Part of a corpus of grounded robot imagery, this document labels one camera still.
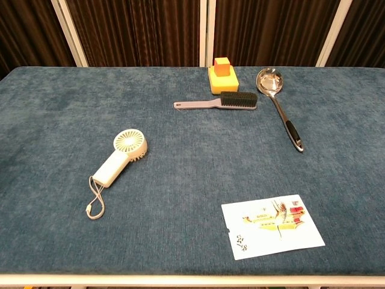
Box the blue table cloth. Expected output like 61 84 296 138
0 66 385 275

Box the grey brush with black bristles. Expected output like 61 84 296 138
173 92 259 111

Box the dark brown curtain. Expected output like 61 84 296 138
0 0 385 79

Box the white printed packet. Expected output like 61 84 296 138
221 194 327 261

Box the yellow sponge block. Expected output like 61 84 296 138
208 65 240 95

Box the white frame post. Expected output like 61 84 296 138
50 0 89 67
315 0 353 67
199 0 217 67

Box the steel ladle with black grip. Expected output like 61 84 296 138
256 67 304 152

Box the orange cube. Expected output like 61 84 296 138
214 57 232 77

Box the white handheld fan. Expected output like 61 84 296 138
85 128 149 220

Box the white table edge rail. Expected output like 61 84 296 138
0 273 385 288

